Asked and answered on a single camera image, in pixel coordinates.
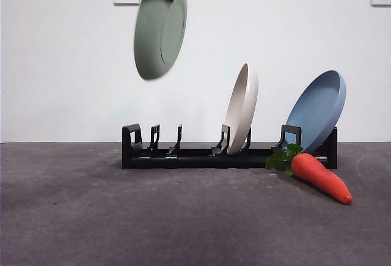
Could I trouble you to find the blue plate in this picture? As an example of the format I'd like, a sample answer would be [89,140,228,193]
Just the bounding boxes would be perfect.
[283,70,347,154]

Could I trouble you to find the black plate rack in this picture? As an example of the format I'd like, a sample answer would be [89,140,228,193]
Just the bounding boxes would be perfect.
[122,124,338,170]

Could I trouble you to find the green plate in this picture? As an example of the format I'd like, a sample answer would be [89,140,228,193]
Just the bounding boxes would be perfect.
[133,0,188,81]

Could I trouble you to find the cream plate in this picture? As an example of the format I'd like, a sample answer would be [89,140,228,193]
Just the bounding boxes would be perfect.
[225,62,259,156]

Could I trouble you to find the orange carrot with green leaves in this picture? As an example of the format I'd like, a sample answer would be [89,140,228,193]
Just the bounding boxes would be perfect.
[265,143,353,205]

